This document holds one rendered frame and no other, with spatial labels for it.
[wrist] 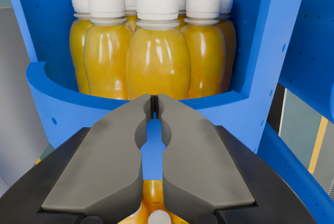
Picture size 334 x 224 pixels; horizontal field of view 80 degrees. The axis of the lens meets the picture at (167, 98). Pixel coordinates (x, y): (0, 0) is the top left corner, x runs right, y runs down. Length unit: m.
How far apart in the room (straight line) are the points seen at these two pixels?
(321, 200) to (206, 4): 1.08
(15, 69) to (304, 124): 1.97
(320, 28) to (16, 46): 0.64
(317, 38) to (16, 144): 0.63
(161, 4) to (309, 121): 1.95
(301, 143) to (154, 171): 2.06
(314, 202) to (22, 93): 1.15
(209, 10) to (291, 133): 1.88
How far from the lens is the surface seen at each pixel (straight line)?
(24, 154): 0.49
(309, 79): 0.53
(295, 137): 2.12
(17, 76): 0.51
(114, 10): 0.23
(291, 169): 1.28
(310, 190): 1.22
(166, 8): 0.18
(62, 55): 0.32
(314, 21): 0.58
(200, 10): 0.23
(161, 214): 0.39
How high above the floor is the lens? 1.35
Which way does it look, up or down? 62 degrees down
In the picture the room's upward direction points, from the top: 175 degrees clockwise
